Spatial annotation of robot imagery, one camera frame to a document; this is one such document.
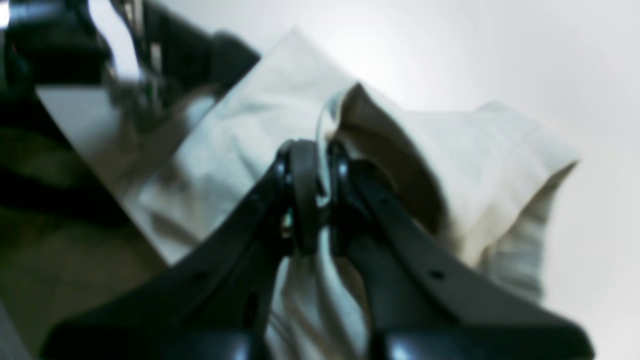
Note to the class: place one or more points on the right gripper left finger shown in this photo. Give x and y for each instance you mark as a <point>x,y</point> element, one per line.
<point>213,304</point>

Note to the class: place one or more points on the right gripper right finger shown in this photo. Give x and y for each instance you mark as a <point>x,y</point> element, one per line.
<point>423,303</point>

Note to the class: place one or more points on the light grey t-shirt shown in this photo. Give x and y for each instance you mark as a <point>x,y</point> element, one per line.
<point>480,183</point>

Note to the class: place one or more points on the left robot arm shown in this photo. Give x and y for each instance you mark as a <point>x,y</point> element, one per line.
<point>146,57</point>

